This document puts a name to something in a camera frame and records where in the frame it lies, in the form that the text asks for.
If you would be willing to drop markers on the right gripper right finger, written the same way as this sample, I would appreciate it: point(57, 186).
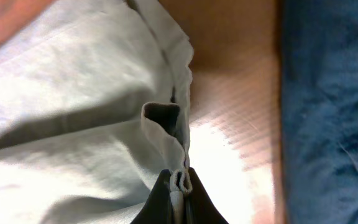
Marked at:
point(199, 209)

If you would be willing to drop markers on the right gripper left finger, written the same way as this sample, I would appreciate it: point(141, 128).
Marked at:
point(158, 207)

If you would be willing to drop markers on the khaki green shorts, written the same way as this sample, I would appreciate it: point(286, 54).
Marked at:
point(94, 104)

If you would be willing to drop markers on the dark blue denim jeans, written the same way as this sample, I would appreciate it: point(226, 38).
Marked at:
point(320, 111)

